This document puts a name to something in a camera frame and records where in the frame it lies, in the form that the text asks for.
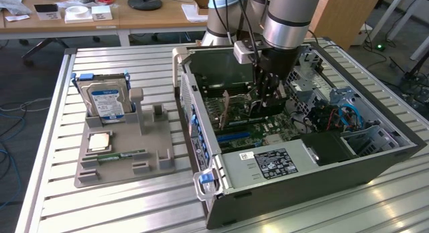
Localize white box with black lid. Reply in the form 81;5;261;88
33;4;62;21

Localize black power wires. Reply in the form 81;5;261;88
289;106;335;133

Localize black round lamp base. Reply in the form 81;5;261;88
126;0;164;12

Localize blue expansion slot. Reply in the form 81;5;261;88
216;132;251;144

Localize grey power supply unit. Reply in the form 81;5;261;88
220;139;318;190

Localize white paper card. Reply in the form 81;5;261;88
3;14;30;22

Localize white box beside cabinet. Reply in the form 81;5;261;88
356;22;374;47

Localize black office chair base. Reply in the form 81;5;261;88
19;36;101;67

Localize flat white box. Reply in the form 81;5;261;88
64;13;94;24

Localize white labelled box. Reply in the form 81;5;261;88
90;5;113;22

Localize blue wire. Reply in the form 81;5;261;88
336;104;364;131

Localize black tripod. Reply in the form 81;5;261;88
387;48;429;103

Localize small metal disk bay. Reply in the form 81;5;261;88
339;125;400;157

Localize white table frame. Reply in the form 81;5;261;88
366;0;429;60

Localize white tape roll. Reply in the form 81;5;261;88
65;6;88;18

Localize silver chipset heat sink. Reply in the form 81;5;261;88
265;135;284;146

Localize hard disk in blue caddy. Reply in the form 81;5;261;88
72;70;132;121

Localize wooden desk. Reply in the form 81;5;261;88
118;0;301;40
0;0;129;47

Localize large metal disk bay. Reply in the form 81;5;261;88
284;46;335;113

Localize dark grey PC case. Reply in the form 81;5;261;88
170;41;427;230

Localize clear plastic bag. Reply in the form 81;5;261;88
0;0;33;16

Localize silver CPU chip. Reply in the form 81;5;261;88
86;132;112;151

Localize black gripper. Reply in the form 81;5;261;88
252;45;299;113

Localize grey printed parts rack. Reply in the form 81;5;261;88
73;88;177;188

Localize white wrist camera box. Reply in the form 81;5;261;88
233;41;265;65

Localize blue floor cable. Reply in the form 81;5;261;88
0;112;26;210

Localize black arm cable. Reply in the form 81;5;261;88
209;0;265;68

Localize white floor cable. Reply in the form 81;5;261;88
0;97;50;113

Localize white paper stack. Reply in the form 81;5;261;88
180;3;209;23

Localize installed green RAM stick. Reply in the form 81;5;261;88
219;116;265;127

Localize green RAM stick on rack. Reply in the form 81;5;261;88
81;149;148;161

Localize green graphics card with bracket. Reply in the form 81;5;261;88
219;89;287;131

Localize green motherboard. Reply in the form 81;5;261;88
199;76;304;155

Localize wooden cabinet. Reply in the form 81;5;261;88
305;0;384;50

